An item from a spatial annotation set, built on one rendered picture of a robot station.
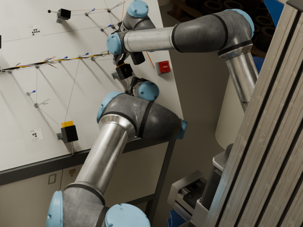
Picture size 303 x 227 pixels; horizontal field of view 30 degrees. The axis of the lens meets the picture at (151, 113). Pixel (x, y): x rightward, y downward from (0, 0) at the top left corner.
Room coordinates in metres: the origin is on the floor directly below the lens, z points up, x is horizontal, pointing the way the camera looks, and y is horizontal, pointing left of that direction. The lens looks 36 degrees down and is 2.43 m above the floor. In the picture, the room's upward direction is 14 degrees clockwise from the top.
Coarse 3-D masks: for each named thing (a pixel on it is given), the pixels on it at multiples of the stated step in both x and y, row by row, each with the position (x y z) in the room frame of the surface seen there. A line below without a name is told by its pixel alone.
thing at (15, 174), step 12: (132, 144) 1.90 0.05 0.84; (144, 144) 1.95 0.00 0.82; (156, 144) 1.99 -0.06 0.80; (60, 156) 1.69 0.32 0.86; (84, 156) 1.75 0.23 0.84; (12, 168) 1.56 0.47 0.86; (24, 168) 1.58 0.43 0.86; (36, 168) 1.61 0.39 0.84; (48, 168) 1.65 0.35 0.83; (60, 168) 1.68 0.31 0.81; (0, 180) 1.52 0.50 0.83; (12, 180) 1.55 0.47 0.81
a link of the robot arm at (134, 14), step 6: (138, 0) 1.94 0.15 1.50; (132, 6) 1.90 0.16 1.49; (138, 6) 1.91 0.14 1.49; (144, 6) 1.92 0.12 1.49; (126, 12) 1.93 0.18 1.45; (132, 12) 1.89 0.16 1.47; (138, 12) 1.89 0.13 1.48; (144, 12) 1.90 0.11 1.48; (126, 18) 1.92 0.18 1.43; (132, 18) 1.89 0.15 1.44; (138, 18) 1.89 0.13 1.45; (126, 24) 1.92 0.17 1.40; (132, 24) 1.89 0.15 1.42
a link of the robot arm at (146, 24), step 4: (144, 20) 1.89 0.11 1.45; (148, 20) 1.90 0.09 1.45; (136, 24) 1.88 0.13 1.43; (140, 24) 1.87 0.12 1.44; (144, 24) 1.87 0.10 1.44; (148, 24) 1.88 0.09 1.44; (152, 24) 1.89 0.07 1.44; (136, 28) 1.84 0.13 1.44; (140, 28) 1.84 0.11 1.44; (144, 28) 1.85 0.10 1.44; (148, 28) 1.86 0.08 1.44; (152, 28) 1.87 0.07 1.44
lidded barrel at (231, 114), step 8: (256, 64) 3.35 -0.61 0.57; (232, 88) 3.14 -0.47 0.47; (224, 96) 3.25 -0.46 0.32; (232, 96) 3.12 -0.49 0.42; (224, 104) 3.19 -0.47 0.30; (232, 104) 3.11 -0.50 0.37; (240, 104) 3.07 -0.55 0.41; (224, 112) 3.16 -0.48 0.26; (232, 112) 3.10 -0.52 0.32; (240, 112) 3.06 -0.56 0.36; (224, 120) 3.14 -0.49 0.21; (232, 120) 3.09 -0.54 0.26; (240, 120) 3.06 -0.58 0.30; (216, 128) 3.23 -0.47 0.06; (224, 128) 3.12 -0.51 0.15; (232, 128) 3.08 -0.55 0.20; (216, 136) 3.19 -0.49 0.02; (224, 136) 3.11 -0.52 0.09; (232, 136) 3.07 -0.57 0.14; (224, 144) 3.10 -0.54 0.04
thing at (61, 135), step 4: (64, 128) 1.69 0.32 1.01; (68, 128) 1.70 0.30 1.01; (72, 128) 1.71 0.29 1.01; (64, 132) 1.69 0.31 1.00; (68, 132) 1.69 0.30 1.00; (72, 132) 1.70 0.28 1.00; (76, 132) 1.71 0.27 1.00; (60, 136) 1.74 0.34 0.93; (64, 136) 1.69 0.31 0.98; (68, 136) 1.68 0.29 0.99; (72, 136) 1.69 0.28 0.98; (76, 136) 1.70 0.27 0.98; (64, 140) 1.69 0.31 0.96; (68, 140) 1.67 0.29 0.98; (72, 140) 1.68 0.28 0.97; (76, 140) 1.69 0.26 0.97; (72, 144) 1.68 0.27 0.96; (72, 148) 1.68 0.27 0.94; (72, 152) 1.67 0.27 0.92; (72, 156) 1.66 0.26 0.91
